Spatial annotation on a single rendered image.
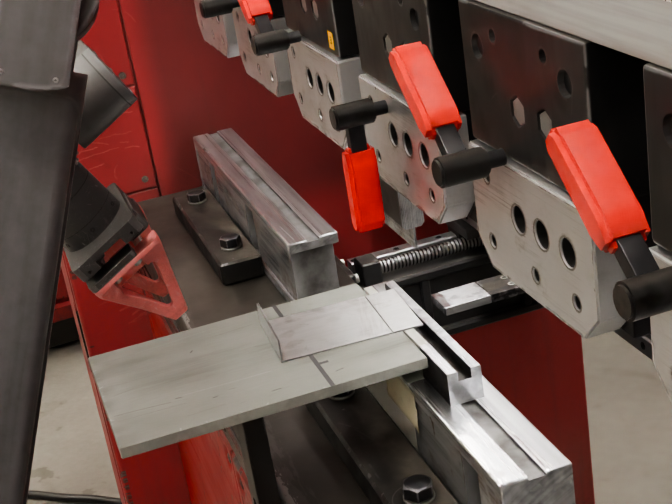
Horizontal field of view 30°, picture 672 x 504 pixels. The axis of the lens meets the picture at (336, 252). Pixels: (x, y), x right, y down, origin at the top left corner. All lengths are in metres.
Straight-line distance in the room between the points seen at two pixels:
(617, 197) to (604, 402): 2.38
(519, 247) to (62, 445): 2.48
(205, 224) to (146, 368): 0.60
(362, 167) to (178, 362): 0.31
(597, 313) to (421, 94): 0.17
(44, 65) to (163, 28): 1.25
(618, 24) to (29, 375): 0.35
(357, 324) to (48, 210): 0.50
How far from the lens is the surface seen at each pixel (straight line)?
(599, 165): 0.56
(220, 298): 1.54
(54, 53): 0.64
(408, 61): 0.74
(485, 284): 1.16
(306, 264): 1.44
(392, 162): 0.91
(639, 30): 0.57
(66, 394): 3.37
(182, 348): 1.14
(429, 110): 0.72
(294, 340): 1.11
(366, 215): 0.90
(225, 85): 1.92
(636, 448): 2.76
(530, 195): 0.70
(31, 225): 0.67
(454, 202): 0.83
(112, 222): 1.02
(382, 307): 1.15
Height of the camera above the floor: 1.49
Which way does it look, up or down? 23 degrees down
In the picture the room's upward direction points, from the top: 9 degrees counter-clockwise
